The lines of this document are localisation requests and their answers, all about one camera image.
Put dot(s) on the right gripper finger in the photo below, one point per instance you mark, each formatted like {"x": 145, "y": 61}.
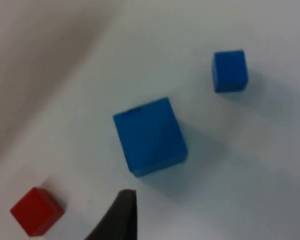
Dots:
{"x": 122, "y": 220}

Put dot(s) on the small red cube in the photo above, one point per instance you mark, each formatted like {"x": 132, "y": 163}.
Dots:
{"x": 36, "y": 212}

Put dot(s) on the small blue cube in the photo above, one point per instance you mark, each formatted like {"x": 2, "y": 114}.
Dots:
{"x": 230, "y": 71}

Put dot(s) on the large blue cube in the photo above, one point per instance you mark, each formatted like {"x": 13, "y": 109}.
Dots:
{"x": 150, "y": 137}

